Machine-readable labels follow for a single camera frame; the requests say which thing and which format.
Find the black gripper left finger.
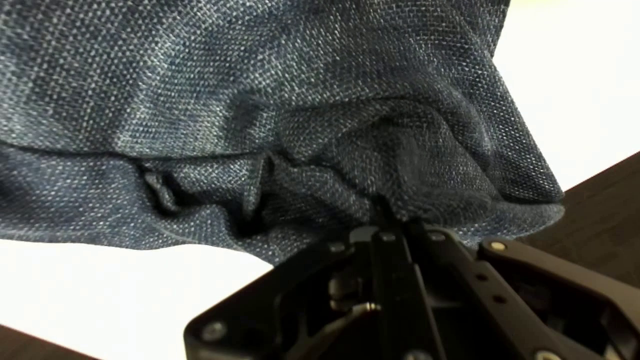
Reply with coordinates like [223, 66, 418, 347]
[184, 223, 430, 360]

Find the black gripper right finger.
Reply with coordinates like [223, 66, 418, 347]
[404, 222, 640, 360]

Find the blue denim-look cloth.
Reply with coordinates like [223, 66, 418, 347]
[0, 0, 569, 265]

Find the white table board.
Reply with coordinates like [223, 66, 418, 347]
[0, 0, 640, 360]

